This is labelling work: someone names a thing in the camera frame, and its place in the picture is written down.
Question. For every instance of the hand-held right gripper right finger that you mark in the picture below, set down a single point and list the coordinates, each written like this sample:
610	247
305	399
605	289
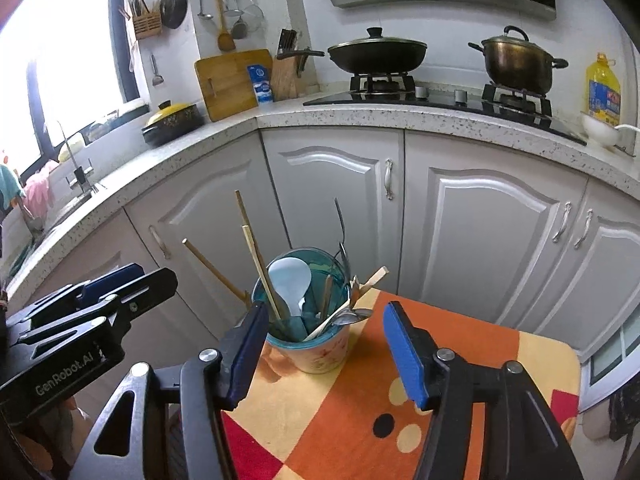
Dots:
405	355

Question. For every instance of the black gas stove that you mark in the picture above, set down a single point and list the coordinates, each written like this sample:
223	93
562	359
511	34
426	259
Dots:
440	105

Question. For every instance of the hanging metal peeler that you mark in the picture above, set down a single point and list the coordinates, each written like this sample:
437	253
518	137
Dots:
157	77

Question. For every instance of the kitchen window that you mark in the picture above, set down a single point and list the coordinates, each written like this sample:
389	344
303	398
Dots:
60	60

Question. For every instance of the wooden cutting board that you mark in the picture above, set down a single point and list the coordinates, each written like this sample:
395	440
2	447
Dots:
225	85

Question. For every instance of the black clay pot yellow lid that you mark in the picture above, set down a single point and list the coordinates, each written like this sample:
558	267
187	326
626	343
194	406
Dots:
172	125

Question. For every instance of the blue white salt bag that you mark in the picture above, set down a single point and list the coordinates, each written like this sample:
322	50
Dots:
260	85

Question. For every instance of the white bowl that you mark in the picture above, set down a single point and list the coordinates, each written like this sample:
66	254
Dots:
600	130

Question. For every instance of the yellow oil bottle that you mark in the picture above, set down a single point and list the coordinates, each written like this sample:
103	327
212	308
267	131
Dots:
603	90

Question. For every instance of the teal rimmed utensil holder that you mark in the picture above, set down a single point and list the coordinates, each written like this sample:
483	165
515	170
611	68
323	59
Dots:
320	355

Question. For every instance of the pink rubber gloves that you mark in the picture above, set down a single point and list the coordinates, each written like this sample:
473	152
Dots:
40	187

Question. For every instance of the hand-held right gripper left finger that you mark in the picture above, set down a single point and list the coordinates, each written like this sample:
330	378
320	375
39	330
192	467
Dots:
245	355

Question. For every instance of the silver stove knob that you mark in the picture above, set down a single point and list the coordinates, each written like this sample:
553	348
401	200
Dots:
422	92
460	97

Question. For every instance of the black bag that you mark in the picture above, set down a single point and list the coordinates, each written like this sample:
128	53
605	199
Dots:
625	410

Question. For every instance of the wooden knife block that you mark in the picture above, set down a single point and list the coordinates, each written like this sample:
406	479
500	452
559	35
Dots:
285	77

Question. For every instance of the hanging wooden spatula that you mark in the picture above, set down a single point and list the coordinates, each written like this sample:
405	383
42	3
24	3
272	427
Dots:
225	37

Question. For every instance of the white rice spoon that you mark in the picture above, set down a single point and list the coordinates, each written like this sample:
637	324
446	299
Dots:
290	280

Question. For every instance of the wall chopstick basket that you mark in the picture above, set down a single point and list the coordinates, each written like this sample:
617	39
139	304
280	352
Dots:
147	25

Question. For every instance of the metal faucet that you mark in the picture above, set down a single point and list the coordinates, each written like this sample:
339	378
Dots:
82	175

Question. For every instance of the kitchen sink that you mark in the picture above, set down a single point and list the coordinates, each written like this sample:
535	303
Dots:
50	225

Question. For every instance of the teal cloth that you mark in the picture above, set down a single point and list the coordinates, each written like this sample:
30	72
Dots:
10	185

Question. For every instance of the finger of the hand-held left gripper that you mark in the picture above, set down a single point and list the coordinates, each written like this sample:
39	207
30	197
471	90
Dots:
115	277
150	287

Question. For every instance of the orange yellow printed blanket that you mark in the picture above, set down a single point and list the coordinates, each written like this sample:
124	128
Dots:
340	410

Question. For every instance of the metal stockpot with lid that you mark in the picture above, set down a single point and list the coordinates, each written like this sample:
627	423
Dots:
517	62

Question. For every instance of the speckled stone countertop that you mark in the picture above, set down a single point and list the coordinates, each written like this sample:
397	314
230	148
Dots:
350	115

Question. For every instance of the white cabinet door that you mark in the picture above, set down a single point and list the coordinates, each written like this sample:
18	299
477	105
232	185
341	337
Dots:
610	270
200	210
475	220
75	250
325	185

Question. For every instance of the black wok with lid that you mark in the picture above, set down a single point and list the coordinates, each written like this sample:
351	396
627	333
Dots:
377	55

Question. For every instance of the hanging metal strainer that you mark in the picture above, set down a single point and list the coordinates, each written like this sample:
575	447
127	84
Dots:
252	15
239	27

